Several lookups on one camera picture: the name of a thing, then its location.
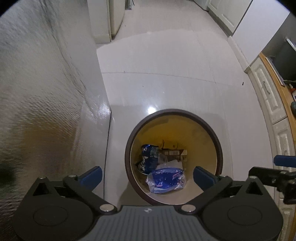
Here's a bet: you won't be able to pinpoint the yellow crushed carton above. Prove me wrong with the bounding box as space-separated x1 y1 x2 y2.
159 140 188 162

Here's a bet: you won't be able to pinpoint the crushed blue soda can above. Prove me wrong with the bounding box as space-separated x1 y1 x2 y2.
135 144 167 175

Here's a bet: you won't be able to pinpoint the clear plastic bag orange label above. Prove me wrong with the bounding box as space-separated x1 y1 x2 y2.
156 159 184 173

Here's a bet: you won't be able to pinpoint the round brown trash bin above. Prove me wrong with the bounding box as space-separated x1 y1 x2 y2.
125 109 223 205

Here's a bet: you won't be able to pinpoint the white kitchen cabinets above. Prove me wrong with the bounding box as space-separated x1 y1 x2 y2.
247 53 295 240

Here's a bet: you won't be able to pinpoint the white refrigerator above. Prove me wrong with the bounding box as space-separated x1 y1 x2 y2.
87 0 125 44

